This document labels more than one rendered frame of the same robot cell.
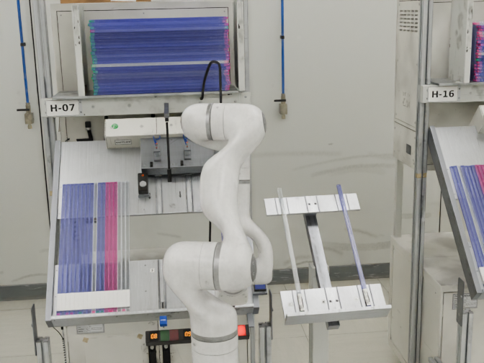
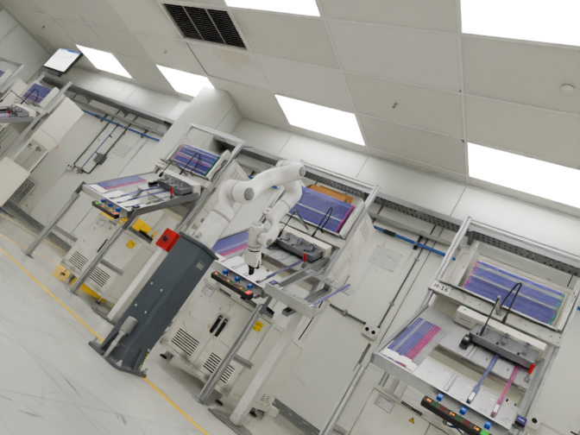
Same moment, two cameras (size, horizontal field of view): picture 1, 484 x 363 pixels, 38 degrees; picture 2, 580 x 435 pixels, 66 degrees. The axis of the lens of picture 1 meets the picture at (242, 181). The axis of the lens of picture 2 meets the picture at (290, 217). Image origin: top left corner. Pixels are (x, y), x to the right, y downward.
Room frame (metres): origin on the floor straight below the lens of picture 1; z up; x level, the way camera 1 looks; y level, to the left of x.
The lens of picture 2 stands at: (0.04, -1.71, 0.46)
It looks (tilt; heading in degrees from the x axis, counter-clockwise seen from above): 15 degrees up; 40
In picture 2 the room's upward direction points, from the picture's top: 34 degrees clockwise
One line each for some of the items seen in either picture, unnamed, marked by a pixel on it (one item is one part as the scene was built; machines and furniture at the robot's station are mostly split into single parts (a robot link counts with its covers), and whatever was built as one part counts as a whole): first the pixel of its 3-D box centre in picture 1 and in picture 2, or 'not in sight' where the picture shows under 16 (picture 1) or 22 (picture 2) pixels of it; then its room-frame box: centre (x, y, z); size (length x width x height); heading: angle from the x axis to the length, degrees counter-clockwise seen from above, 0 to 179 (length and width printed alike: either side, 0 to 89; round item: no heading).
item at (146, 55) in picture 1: (160, 55); (319, 211); (2.69, 0.29, 1.52); 0.51 x 0.13 x 0.27; 96
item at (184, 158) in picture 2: not in sight; (166, 215); (2.69, 1.81, 0.95); 1.35 x 0.82 x 1.90; 6
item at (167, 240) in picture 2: not in sight; (143, 275); (2.28, 1.03, 0.39); 0.24 x 0.24 x 0.78; 6
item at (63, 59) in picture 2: not in sight; (65, 63); (2.19, 5.02, 2.10); 0.58 x 0.14 x 0.41; 96
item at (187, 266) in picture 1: (200, 287); (229, 198); (1.68, 0.11, 1.00); 0.19 x 0.12 x 0.24; 80
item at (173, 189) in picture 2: not in sight; (135, 230); (2.49, 1.77, 0.66); 1.01 x 0.73 x 1.31; 6
